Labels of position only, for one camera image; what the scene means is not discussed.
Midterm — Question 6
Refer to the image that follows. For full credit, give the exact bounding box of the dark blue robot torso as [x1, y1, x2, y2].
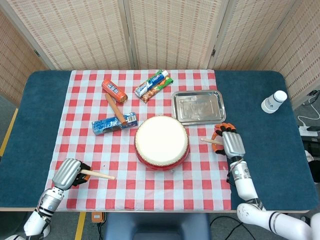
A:
[103, 212, 212, 240]

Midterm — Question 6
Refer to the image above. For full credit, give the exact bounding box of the white power strip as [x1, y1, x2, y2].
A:
[298, 126, 320, 137]

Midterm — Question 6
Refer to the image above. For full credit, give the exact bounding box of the blue cookie box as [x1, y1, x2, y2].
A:
[91, 112, 139, 136]

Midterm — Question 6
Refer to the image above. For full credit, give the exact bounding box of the metal tray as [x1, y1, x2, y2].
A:
[170, 90, 227, 126]

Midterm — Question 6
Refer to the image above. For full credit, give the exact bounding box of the teal table cover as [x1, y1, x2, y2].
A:
[0, 70, 313, 208]

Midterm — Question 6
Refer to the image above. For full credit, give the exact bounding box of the red drum with white skin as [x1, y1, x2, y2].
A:
[134, 115, 191, 173]

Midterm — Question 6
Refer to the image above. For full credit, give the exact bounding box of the white plastic bottle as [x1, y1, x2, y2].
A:
[260, 90, 288, 114]

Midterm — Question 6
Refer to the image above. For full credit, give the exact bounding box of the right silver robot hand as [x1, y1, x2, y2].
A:
[211, 122, 247, 159]

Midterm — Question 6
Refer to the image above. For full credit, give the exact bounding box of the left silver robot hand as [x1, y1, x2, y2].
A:
[51, 157, 93, 191]

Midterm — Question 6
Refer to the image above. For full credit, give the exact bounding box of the blue white toothpaste tube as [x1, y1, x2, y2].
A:
[134, 70, 170, 98]

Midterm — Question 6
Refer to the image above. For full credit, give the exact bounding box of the red white checkered cloth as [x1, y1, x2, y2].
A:
[41, 69, 232, 211]

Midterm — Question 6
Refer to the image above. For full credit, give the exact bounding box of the orange cracker tube pack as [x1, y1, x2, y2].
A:
[101, 79, 129, 105]

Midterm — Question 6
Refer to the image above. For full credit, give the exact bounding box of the wooden drumstick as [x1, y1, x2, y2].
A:
[200, 137, 223, 146]
[81, 169, 116, 181]

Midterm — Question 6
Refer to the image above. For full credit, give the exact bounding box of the green orange snack packet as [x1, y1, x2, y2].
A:
[141, 76, 175, 104]

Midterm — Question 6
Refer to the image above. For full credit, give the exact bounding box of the brown sausage stick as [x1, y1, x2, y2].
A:
[104, 93, 128, 125]

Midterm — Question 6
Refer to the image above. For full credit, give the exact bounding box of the woven folding screen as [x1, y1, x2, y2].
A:
[0, 0, 320, 106]

